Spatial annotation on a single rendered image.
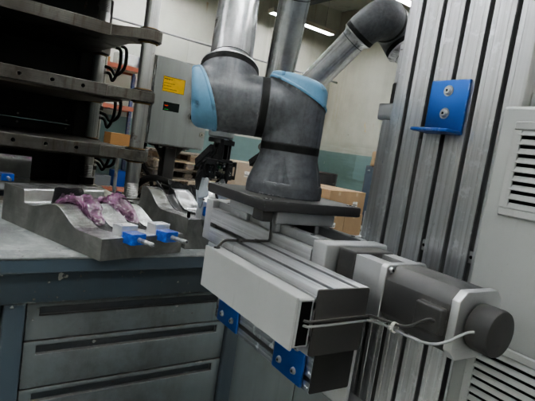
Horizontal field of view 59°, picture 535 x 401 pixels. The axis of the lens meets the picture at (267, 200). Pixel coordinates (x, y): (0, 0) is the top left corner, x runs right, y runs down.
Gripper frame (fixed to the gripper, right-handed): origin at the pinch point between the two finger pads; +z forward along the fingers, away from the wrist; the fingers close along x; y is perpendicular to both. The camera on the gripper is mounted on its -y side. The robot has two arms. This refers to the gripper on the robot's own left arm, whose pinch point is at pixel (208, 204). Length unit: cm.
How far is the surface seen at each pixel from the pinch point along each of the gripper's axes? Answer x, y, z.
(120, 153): -3, -74, -8
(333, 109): 649, -648, -128
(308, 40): 570, -671, -257
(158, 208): -7.1, -19.5, 5.3
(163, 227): -16.7, 7.0, 6.0
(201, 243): -1.5, 2.2, 11.5
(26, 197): -45, -23, 5
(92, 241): -35.9, 10.0, 9.3
